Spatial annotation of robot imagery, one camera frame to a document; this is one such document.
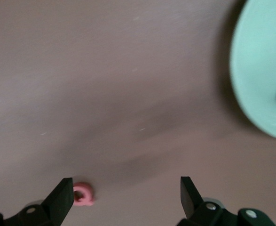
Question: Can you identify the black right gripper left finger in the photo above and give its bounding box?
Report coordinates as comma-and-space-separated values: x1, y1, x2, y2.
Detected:
0, 177, 74, 226

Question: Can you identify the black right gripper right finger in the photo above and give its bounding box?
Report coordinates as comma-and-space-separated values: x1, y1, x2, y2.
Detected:
176, 176, 276, 226

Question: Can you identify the pink letter Q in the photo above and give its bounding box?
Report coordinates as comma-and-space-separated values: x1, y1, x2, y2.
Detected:
72, 181, 96, 207

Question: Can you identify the brown table cover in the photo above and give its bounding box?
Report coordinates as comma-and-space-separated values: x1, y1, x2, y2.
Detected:
0, 0, 276, 226

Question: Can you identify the light green plate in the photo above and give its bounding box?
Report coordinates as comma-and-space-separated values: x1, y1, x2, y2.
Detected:
230, 0, 276, 142

